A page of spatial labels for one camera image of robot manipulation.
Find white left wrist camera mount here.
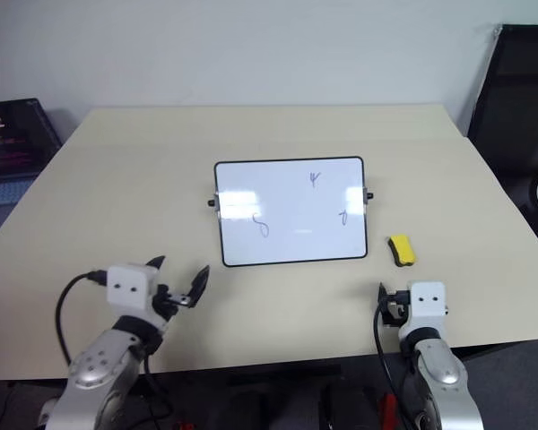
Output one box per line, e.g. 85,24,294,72
105,264,160,311

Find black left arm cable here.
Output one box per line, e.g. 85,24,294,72
55,269,109,365

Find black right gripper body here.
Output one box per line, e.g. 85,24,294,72
381,289,412,328

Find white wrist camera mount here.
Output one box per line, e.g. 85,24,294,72
402,280,448,333
105,264,160,311

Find red object under table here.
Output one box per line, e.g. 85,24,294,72
381,392,398,430

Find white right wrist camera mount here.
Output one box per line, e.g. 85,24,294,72
402,280,448,333

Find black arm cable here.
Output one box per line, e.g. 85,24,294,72
372,304,410,430
55,269,109,365

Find small black-framed whiteboard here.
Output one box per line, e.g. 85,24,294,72
206,155,375,269

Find black framed panel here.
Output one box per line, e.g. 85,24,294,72
466,23,538,181

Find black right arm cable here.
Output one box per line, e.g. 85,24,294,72
372,304,410,430

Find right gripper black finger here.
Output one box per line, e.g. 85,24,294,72
375,280,390,327

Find yellow and black eraser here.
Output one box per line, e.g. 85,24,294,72
386,232,418,269

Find open laptop computer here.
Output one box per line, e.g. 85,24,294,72
0,98,64,239

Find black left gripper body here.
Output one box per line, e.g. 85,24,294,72
151,283,195,333

